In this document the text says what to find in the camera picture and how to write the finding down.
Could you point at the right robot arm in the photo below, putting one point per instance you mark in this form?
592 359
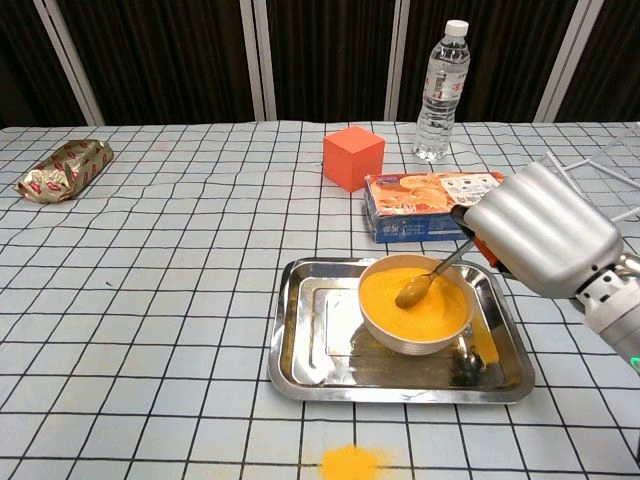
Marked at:
615 320

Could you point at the bowl of orange powder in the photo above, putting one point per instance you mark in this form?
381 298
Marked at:
425 325

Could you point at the orange and blue snack box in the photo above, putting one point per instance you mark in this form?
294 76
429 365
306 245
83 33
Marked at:
410 200

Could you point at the gold foil snack packet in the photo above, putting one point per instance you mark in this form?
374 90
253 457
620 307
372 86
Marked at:
65 170

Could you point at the blue checked tablecloth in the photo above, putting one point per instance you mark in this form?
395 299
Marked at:
150 300

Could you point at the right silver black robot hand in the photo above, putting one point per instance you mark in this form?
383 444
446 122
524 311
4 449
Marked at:
545 235

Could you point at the small metal spoon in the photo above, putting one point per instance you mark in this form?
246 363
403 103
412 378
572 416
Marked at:
412 295

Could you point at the rectangular steel tray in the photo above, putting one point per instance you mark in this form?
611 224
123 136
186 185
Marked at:
310 350

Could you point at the black curtain screen panel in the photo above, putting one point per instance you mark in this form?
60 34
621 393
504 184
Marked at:
20 60
620 60
330 60
165 60
510 60

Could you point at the clear plastic water bottle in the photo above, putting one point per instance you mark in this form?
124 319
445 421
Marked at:
440 100

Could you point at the orange powder pile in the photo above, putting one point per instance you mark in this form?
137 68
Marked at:
347 462

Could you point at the orange cube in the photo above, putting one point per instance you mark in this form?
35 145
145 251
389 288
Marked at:
350 160

